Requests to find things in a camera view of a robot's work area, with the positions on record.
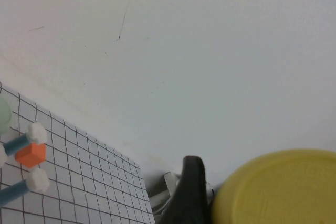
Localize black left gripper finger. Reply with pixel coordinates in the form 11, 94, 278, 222
160, 155, 211, 224

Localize orange cube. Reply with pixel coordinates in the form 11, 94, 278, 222
15, 142, 47, 169

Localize green plastic cup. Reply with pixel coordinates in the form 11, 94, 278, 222
0, 97, 13, 134

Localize blue cup stand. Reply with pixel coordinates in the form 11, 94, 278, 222
0, 122, 49, 208

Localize grey metal frame piece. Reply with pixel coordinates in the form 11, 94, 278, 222
146, 171, 184, 216

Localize white black-grid tablecloth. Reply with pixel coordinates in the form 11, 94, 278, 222
0, 81, 154, 224

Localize yellow plastic cup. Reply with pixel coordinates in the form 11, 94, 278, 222
209, 149, 336, 224

